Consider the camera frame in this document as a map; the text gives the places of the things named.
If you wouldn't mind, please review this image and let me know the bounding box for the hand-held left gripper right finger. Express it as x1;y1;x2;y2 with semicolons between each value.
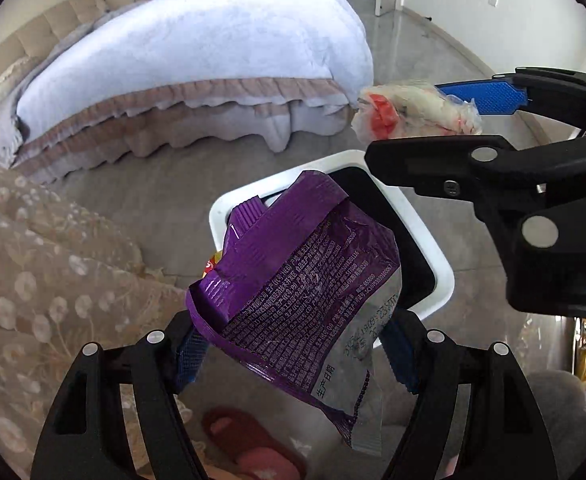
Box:
380;307;558;480

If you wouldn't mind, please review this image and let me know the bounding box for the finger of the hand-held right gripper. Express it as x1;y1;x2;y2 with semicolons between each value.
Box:
364;132;586;261
435;66;586;136

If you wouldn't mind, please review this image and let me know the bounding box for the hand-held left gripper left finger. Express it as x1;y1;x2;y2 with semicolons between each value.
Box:
30;310;211;480

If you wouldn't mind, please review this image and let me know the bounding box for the white and orange wrapper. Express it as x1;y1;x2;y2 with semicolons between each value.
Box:
351;79;484;142

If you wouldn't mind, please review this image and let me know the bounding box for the white trash bin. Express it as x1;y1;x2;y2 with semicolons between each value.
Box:
209;149;456;351

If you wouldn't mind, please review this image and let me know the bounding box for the purple snack packet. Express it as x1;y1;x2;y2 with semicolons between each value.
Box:
185;170;404;452

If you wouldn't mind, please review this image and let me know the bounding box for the red slipper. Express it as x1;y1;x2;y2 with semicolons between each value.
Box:
202;406;308;480

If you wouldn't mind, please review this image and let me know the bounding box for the table with floral lace cloth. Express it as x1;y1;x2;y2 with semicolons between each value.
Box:
0;157;208;480

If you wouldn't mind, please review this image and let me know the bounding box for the bed with ruffled skirt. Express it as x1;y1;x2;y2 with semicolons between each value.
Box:
0;0;376;186

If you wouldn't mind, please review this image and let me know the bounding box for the light blue quilt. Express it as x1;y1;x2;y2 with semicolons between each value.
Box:
10;0;375;133

